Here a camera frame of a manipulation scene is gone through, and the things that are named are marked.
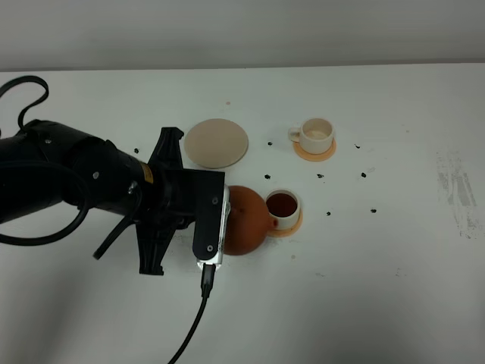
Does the orange coaster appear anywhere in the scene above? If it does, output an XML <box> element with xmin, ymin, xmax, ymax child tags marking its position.
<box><xmin>267</xmin><ymin>211</ymin><xmax>303</xmax><ymax>237</ymax></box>
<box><xmin>292</xmin><ymin>139</ymin><xmax>336</xmax><ymax>162</ymax></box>

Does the orange coaster near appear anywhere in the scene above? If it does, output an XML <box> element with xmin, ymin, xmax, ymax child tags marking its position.
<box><xmin>267</xmin><ymin>211</ymin><xmax>303</xmax><ymax>237</ymax></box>

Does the beige round teapot coaster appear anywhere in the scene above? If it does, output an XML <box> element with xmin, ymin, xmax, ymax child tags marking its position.
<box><xmin>184</xmin><ymin>118</ymin><xmax>249</xmax><ymax>169</ymax></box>

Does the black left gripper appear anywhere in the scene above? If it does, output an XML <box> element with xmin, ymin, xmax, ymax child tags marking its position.
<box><xmin>64</xmin><ymin>127</ymin><xmax>196</xmax><ymax>275</ymax></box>

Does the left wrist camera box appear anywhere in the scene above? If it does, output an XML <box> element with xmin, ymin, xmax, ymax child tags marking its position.
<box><xmin>192</xmin><ymin>171</ymin><xmax>230</xmax><ymax>268</ymax></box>

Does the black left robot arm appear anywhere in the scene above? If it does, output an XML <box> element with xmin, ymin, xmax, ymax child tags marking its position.
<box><xmin>1</xmin><ymin>120</ymin><xmax>196</xmax><ymax>275</ymax></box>

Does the orange coaster far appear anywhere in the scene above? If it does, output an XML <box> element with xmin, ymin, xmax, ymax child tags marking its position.
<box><xmin>292</xmin><ymin>139</ymin><xmax>336</xmax><ymax>162</ymax></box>

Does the brown clay teapot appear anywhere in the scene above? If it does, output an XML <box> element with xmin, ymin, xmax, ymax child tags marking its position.
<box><xmin>224</xmin><ymin>186</ymin><xmax>277</xmax><ymax>256</ymax></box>

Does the white teacup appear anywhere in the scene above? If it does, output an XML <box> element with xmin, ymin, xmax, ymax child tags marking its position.
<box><xmin>288</xmin><ymin>118</ymin><xmax>335</xmax><ymax>155</ymax></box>
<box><xmin>265</xmin><ymin>189</ymin><xmax>301</xmax><ymax>232</ymax></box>

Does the black left camera cable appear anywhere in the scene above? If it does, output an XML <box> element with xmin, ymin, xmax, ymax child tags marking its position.
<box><xmin>0</xmin><ymin>74</ymin><xmax>217</xmax><ymax>364</ymax></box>

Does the white teacup far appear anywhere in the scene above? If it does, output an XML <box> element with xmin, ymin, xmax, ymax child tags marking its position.
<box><xmin>288</xmin><ymin>118</ymin><xmax>335</xmax><ymax>155</ymax></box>

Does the white teacup near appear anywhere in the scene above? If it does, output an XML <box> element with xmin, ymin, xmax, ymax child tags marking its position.
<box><xmin>265</xmin><ymin>189</ymin><xmax>301</xmax><ymax>232</ymax></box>

